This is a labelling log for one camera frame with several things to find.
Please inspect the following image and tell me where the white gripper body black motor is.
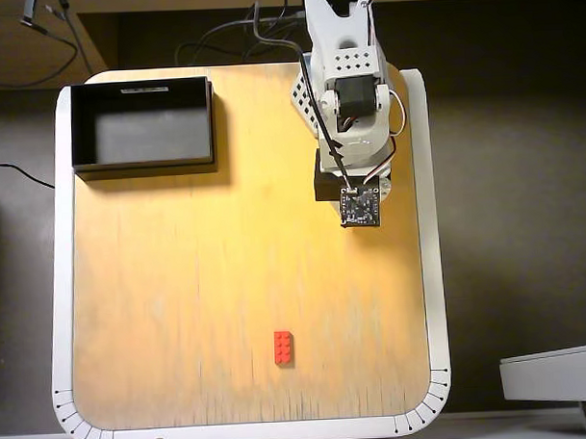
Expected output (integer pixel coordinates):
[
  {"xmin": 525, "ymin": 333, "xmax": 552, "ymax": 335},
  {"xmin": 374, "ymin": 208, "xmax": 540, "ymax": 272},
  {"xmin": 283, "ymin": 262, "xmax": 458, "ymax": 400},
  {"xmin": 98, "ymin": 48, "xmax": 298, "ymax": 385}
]
[{"xmin": 311, "ymin": 123, "xmax": 395, "ymax": 203}]

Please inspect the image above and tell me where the red lego block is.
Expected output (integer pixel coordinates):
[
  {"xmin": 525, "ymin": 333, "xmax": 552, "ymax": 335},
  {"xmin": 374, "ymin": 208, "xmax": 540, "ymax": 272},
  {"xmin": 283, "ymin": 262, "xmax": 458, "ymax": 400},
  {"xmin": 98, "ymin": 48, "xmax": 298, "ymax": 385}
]
[{"xmin": 272, "ymin": 329, "xmax": 296, "ymax": 368}]

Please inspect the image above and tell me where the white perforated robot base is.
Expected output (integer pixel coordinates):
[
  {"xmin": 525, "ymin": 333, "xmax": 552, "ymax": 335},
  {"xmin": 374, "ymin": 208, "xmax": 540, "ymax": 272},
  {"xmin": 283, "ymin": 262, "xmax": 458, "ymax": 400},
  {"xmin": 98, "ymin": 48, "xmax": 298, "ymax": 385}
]
[{"xmin": 287, "ymin": 59, "xmax": 321, "ymax": 139}]

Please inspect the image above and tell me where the black rectangular bin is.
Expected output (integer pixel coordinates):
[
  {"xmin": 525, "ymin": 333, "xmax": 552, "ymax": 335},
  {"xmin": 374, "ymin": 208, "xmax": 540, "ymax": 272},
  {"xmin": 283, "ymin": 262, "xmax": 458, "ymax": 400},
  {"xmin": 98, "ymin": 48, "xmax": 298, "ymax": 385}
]
[{"xmin": 68, "ymin": 75, "xmax": 219, "ymax": 183}]

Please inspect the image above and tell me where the brown wooden desk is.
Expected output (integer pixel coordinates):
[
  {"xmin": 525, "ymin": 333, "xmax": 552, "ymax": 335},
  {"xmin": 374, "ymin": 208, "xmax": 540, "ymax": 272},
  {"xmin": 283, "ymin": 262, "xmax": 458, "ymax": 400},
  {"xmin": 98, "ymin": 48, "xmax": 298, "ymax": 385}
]
[{"xmin": 0, "ymin": 0, "xmax": 586, "ymax": 91}]

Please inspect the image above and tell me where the red white black servo wire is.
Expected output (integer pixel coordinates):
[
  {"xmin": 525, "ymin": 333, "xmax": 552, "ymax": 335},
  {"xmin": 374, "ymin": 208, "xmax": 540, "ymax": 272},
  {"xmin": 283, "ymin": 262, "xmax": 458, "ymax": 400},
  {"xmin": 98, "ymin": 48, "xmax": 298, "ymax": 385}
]
[{"xmin": 360, "ymin": 88, "xmax": 411, "ymax": 185}]

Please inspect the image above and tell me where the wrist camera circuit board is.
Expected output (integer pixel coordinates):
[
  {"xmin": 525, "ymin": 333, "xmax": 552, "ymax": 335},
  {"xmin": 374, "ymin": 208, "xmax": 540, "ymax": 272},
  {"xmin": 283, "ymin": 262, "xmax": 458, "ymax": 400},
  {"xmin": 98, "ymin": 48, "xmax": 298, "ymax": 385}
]
[{"xmin": 338, "ymin": 184, "xmax": 386, "ymax": 229}]

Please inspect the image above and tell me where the black camera cable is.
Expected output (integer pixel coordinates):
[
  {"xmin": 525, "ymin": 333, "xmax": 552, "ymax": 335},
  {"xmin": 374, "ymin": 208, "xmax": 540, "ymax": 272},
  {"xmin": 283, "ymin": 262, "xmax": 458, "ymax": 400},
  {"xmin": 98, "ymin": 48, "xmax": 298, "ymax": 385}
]
[{"xmin": 251, "ymin": 0, "xmax": 354, "ymax": 196}]

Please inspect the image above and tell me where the white table edge frame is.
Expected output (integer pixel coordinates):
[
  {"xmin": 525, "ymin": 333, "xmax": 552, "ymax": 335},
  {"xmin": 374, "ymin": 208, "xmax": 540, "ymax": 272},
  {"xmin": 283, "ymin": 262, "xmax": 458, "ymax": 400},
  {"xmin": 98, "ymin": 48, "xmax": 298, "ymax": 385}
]
[{"xmin": 40, "ymin": 68, "xmax": 455, "ymax": 439}]

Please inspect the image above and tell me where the black looped cable behind robot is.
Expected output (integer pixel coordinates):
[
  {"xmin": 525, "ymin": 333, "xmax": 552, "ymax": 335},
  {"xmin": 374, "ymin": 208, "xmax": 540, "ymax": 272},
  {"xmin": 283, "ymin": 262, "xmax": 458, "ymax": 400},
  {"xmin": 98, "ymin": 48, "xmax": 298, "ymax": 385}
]
[{"xmin": 172, "ymin": 9, "xmax": 313, "ymax": 65}]

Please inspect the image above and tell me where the thin dark hanging cable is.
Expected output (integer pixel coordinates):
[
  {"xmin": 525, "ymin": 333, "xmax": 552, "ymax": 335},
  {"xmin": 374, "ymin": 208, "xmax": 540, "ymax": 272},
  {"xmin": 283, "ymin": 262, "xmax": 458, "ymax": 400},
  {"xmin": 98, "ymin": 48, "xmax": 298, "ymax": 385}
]
[{"xmin": 43, "ymin": 0, "xmax": 94, "ymax": 78}]

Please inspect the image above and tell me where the thin black cable on floor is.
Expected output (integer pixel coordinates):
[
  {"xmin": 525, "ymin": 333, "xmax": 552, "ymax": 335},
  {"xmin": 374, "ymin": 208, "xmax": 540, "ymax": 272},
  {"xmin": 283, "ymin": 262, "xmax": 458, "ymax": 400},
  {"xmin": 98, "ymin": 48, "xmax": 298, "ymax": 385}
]
[{"xmin": 0, "ymin": 160, "xmax": 56, "ymax": 192}]

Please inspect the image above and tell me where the thin cable with grey plug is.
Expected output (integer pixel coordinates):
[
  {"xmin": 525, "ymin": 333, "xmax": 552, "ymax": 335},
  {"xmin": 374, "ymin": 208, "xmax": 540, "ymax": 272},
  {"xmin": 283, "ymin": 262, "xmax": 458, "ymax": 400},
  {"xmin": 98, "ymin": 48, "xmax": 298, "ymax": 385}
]
[{"xmin": 0, "ymin": 0, "xmax": 83, "ymax": 91}]

